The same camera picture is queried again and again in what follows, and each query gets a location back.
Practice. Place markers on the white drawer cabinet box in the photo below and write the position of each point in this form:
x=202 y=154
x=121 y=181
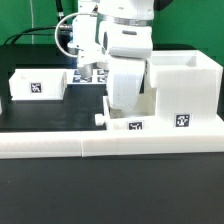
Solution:
x=187 y=85

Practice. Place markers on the white L-shaped fence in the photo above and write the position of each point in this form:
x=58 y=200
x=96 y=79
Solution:
x=108 y=143

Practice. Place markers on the white fiducial marker plate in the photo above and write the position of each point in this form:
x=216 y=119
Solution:
x=74 y=77

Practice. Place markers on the white drawer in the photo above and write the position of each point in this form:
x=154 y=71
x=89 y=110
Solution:
x=141 y=117
x=38 y=84

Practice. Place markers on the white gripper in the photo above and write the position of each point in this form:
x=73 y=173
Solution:
x=122 y=50

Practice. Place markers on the white front drawer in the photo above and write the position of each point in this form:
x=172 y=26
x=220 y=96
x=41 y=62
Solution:
x=141 y=117

